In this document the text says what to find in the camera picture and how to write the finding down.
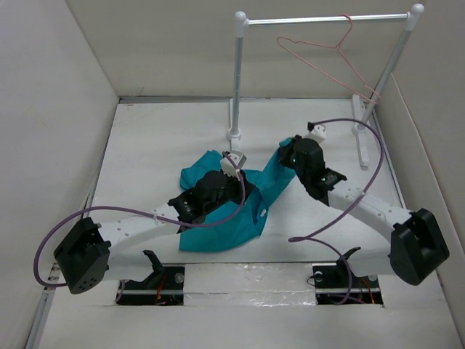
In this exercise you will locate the pink wire hanger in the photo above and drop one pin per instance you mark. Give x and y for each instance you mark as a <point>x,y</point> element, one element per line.
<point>330,61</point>

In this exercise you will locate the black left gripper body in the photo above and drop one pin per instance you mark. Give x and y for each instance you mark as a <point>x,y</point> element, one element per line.
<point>232,191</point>

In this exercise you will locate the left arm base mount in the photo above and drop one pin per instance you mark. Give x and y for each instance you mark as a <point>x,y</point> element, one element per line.
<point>164,286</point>

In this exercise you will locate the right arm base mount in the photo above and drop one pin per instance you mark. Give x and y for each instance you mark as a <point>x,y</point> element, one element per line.
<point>334,284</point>

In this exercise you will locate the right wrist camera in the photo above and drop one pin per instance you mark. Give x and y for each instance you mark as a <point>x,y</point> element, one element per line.
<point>316,132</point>

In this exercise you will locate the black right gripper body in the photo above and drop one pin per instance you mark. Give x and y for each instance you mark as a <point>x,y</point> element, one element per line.
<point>288,156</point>

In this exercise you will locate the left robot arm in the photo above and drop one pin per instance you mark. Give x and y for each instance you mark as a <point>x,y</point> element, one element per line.
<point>91,252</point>

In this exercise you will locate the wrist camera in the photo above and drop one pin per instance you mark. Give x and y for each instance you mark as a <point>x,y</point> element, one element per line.
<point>232,162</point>
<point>316,132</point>

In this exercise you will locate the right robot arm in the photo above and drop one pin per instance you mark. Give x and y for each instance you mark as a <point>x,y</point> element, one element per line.
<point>416,245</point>

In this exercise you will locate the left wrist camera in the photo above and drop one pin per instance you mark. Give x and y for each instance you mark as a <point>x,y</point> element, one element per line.
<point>232,162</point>

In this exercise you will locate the teal t shirt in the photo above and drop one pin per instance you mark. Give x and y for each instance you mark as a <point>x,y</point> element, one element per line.
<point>249,223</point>

